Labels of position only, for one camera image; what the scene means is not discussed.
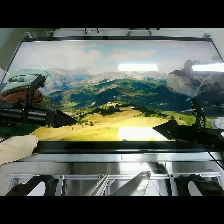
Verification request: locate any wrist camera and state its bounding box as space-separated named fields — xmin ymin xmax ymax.
xmin=190 ymin=97 xmax=207 ymax=131
xmin=25 ymin=74 xmax=47 ymax=113

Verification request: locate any brown garment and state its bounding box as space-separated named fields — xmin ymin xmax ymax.
xmin=0 ymin=89 xmax=45 ymax=105

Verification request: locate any silver frame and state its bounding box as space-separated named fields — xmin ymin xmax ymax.
xmin=0 ymin=27 xmax=224 ymax=197

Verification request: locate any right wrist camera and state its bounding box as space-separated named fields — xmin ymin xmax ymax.
xmin=190 ymin=97 xmax=207 ymax=131

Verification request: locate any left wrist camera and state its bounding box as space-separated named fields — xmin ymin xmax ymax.
xmin=25 ymin=74 xmax=47 ymax=113

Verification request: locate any black cable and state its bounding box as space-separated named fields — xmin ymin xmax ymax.
xmin=205 ymin=145 xmax=224 ymax=170

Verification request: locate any grey garment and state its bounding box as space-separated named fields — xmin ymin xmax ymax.
xmin=214 ymin=116 xmax=224 ymax=130

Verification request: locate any beige garment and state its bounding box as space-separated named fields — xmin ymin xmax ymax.
xmin=0 ymin=134 xmax=40 ymax=167

